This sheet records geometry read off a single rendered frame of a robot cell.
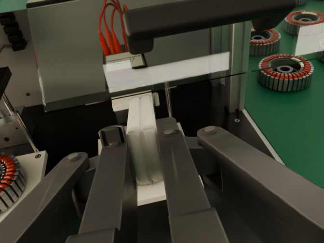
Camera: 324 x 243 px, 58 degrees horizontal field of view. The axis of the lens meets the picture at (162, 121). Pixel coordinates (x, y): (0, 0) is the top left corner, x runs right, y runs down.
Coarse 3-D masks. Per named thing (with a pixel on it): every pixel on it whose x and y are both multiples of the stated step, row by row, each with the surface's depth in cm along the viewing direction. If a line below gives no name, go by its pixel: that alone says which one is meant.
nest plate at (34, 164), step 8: (40, 152) 51; (24, 160) 50; (32, 160) 50; (40, 160) 50; (24, 168) 48; (32, 168) 48; (40, 168) 48; (0, 176) 48; (32, 176) 47; (40, 176) 47; (32, 184) 46; (24, 192) 44; (8, 208) 42; (0, 216) 41
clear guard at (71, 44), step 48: (48, 0) 21; (96, 0) 21; (144, 0) 21; (48, 48) 21; (96, 48) 21; (192, 48) 21; (240, 48) 21; (288, 48) 22; (48, 96) 20; (96, 96) 20
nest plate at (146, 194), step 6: (180, 126) 52; (162, 180) 43; (138, 186) 43; (144, 186) 43; (150, 186) 43; (156, 186) 42; (162, 186) 42; (138, 192) 42; (144, 192) 42; (150, 192) 42; (156, 192) 42; (162, 192) 42; (138, 198) 41; (144, 198) 41; (150, 198) 41; (156, 198) 41; (162, 198) 42; (138, 204) 41
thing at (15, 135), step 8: (8, 112) 54; (24, 112) 55; (0, 120) 53; (8, 120) 52; (16, 120) 52; (24, 120) 54; (0, 128) 52; (8, 128) 53; (16, 128) 53; (32, 128) 58; (0, 136) 53; (8, 136) 54; (16, 136) 54; (24, 136) 54; (0, 144) 54; (8, 144) 55; (16, 144) 55
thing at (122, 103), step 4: (132, 96) 44; (140, 96) 43; (112, 100) 43; (116, 100) 43; (120, 100) 43; (124, 100) 43; (128, 100) 43; (152, 100) 43; (112, 104) 43; (116, 104) 42; (120, 104) 42; (124, 104) 42; (128, 104) 42; (116, 108) 42; (120, 108) 43; (124, 108) 43; (128, 108) 43
